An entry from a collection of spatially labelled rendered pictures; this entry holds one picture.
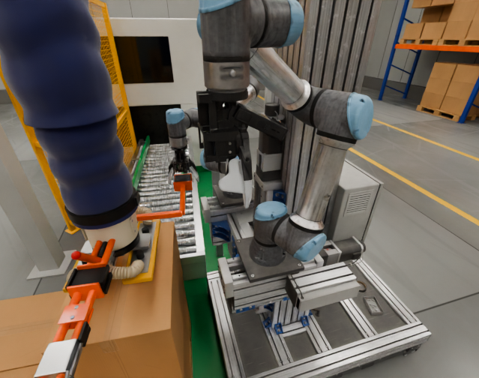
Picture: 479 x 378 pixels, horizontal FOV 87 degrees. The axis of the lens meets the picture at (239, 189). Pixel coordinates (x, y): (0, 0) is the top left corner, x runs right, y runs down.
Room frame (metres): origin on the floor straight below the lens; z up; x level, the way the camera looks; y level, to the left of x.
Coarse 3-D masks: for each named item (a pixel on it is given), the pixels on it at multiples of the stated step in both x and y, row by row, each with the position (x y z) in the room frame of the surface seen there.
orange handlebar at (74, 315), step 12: (180, 192) 0.98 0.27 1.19; (180, 204) 0.88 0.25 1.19; (144, 216) 0.80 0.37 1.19; (156, 216) 0.80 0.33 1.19; (168, 216) 0.81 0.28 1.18; (180, 216) 0.82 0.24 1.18; (96, 252) 0.60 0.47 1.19; (108, 252) 0.60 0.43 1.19; (72, 300) 0.43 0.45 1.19; (72, 312) 0.39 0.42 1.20; (84, 312) 0.39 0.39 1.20; (60, 324) 0.36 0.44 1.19; (72, 324) 0.37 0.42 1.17; (60, 336) 0.33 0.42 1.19; (72, 336) 0.33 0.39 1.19
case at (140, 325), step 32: (160, 224) 1.05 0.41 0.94; (128, 256) 0.82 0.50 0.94; (160, 256) 0.82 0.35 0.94; (128, 288) 0.66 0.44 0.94; (160, 288) 0.66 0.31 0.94; (96, 320) 0.52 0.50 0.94; (128, 320) 0.52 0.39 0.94; (160, 320) 0.52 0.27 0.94; (96, 352) 0.44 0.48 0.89; (128, 352) 0.46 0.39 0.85; (160, 352) 0.48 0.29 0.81
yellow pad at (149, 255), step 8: (152, 224) 0.89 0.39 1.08; (144, 232) 0.82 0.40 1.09; (152, 232) 0.83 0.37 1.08; (152, 240) 0.79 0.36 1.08; (152, 248) 0.74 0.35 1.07; (136, 256) 0.68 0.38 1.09; (144, 256) 0.69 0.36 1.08; (152, 256) 0.70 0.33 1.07; (128, 264) 0.66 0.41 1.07; (144, 264) 0.66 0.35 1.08; (152, 264) 0.66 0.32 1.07; (144, 272) 0.62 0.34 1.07; (152, 272) 0.63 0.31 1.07; (128, 280) 0.59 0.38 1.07; (136, 280) 0.59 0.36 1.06; (144, 280) 0.60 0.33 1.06
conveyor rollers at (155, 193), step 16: (160, 144) 3.25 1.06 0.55; (160, 160) 2.72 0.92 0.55; (144, 176) 2.34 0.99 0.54; (160, 176) 2.36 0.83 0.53; (144, 192) 2.01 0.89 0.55; (160, 192) 2.02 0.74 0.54; (176, 192) 2.04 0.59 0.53; (160, 208) 1.76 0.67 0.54; (176, 208) 1.78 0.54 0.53; (176, 224) 1.54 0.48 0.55; (192, 224) 1.54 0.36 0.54; (192, 240) 1.37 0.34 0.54
